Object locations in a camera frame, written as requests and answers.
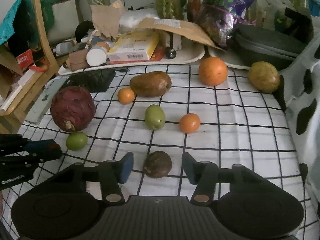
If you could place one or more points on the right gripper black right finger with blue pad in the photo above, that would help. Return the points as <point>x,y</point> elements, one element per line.
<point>205,175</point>

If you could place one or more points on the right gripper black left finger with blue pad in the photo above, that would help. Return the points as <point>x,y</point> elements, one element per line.
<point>110,174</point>

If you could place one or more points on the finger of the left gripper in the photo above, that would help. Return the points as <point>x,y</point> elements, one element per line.
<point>12,143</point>
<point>44,150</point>

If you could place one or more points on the small green fruit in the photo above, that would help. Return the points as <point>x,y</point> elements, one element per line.
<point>76,141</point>

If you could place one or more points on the dark brown round fruit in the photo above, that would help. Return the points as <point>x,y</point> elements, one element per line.
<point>157,164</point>

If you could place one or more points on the small orange tangerine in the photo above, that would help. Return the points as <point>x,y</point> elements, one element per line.
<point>189,123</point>

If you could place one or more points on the brown potato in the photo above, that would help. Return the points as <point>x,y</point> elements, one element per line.
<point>152,84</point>

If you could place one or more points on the wooden chair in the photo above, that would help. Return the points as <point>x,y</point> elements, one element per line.
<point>27,61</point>

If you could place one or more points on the grey-green phone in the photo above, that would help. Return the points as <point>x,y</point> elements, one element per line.
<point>43,103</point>

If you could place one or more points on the red cabbage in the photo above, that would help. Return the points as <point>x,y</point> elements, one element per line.
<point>72,108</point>

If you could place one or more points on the green oval fruit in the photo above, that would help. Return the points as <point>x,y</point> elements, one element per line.
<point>154,117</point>

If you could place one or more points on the checkered white tablecloth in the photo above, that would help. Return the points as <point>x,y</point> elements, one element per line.
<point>239,125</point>

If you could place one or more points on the black flat device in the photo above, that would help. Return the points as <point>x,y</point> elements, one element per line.
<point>95,81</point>

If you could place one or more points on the small brown pouch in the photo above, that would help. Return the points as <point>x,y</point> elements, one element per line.
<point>78,60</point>

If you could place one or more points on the large orange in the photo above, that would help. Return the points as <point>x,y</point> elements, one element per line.
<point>212,71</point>

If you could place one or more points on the white round jar lid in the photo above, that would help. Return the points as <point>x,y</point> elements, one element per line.
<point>97,56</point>

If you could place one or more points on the yellow-brown pear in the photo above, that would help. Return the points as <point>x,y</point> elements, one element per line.
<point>264,77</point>

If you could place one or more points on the white oval tray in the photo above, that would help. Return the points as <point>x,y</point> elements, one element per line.
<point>190,53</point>

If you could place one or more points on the yellow white box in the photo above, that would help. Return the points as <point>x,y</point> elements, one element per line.
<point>138,46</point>

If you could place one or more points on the cow print plush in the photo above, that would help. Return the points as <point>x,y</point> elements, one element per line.
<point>301,97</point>

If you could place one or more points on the brown paper envelope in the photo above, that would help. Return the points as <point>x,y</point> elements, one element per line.
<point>186,29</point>

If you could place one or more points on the crumpled brown paper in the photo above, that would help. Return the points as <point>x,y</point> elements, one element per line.
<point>106,18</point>

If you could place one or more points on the dark grey zip case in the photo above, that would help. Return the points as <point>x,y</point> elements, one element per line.
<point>256,44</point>

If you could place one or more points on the purple green snack bag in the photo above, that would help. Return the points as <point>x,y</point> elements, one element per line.
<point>218,18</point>

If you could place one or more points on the glass plant vase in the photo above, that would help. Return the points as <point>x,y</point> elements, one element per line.
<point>170,9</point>

